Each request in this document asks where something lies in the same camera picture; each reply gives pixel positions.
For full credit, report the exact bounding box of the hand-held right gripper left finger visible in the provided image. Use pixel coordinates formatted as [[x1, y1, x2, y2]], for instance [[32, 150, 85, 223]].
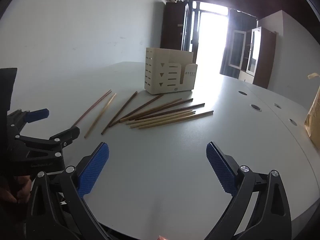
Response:
[[25, 142, 113, 240]]

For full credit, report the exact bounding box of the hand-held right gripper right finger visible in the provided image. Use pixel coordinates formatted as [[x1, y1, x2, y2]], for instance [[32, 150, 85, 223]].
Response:
[[205, 141, 292, 240]]

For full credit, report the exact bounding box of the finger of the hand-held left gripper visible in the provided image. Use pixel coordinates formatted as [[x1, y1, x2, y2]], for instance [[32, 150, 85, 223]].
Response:
[[14, 127, 81, 160], [7, 108, 49, 136]]

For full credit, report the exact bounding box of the cream plastic utensil holder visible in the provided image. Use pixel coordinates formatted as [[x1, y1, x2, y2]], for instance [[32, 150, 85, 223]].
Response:
[[144, 47, 198, 95]]

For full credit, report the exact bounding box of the person's left hand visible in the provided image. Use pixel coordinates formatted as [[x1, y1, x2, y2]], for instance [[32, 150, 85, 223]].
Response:
[[0, 176, 32, 205]]

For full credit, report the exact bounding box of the brown paper bag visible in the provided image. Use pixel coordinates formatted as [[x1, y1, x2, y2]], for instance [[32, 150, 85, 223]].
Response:
[[304, 73, 320, 146]]

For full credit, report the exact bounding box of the brown glass-door cabinet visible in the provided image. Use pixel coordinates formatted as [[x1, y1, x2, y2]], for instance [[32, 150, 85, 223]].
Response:
[[229, 26, 277, 89]]

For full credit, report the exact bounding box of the bright glass balcony door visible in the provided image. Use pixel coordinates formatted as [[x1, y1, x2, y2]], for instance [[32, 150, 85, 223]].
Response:
[[192, 2, 230, 73]]

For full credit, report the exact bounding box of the dark wooden wardrobe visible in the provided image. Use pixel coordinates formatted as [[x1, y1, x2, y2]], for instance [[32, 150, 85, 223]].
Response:
[[160, 1, 198, 63]]

